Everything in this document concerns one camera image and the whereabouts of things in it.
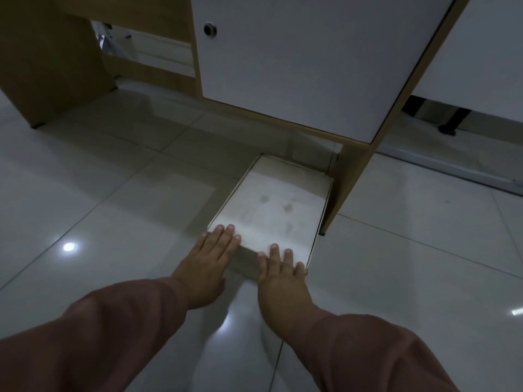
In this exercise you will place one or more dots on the black table leg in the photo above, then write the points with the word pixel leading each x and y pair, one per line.
pixel 451 120

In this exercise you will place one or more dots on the white furniture panel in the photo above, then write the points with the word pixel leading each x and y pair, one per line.
pixel 478 57

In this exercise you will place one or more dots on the person's left little finger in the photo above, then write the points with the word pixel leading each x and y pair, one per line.
pixel 207 239

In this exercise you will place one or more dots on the person's left hand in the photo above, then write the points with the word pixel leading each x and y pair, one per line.
pixel 202 273

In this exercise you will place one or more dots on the person's right middle finger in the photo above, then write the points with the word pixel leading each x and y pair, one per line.
pixel 273 257

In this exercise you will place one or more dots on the white cabinet door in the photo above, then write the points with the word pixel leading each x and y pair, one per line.
pixel 318 57

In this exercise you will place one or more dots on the person's right little finger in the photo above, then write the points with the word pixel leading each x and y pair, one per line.
pixel 300 270

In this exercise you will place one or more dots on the person's right forearm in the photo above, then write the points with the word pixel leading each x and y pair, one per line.
pixel 363 359

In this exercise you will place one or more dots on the person's right hand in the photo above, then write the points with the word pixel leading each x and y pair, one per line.
pixel 284 295

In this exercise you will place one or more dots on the white box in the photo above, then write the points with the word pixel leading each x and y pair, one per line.
pixel 273 204

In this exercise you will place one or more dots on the person's left forearm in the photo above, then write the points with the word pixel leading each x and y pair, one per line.
pixel 102 334

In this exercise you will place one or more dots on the white metal frame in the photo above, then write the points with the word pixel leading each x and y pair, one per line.
pixel 109 38

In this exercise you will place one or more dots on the wooden desk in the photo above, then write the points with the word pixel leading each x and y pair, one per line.
pixel 49 61

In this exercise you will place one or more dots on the round silver door lock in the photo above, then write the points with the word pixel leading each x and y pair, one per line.
pixel 210 29

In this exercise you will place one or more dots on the person's left middle finger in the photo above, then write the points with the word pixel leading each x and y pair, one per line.
pixel 228 237

